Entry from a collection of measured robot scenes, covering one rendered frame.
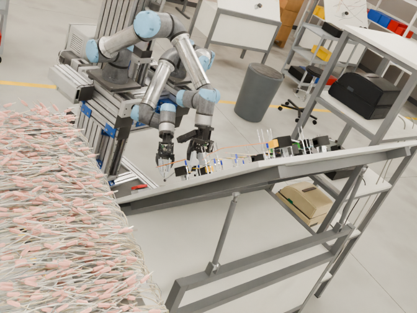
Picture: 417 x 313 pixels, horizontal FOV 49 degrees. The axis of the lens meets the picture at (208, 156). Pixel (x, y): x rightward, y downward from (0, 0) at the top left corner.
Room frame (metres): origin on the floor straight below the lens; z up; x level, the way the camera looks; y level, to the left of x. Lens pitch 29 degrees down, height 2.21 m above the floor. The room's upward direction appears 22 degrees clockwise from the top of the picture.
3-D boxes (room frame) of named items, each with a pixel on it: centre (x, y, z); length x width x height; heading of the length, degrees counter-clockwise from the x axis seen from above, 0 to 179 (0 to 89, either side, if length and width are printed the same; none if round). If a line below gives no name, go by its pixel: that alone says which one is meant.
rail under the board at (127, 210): (2.09, -0.02, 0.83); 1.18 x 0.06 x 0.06; 139
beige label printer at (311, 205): (2.60, -0.67, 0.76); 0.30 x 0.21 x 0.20; 52
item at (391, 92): (2.61, -0.68, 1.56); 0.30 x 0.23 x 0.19; 50
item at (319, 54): (7.55, -1.09, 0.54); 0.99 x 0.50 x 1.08; 133
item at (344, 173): (2.64, -0.70, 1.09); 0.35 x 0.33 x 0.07; 139
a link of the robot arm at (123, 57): (2.36, 0.66, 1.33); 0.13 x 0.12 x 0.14; 147
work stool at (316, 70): (6.14, -0.92, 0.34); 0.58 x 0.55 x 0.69; 91
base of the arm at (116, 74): (2.37, 0.65, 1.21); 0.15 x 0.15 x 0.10
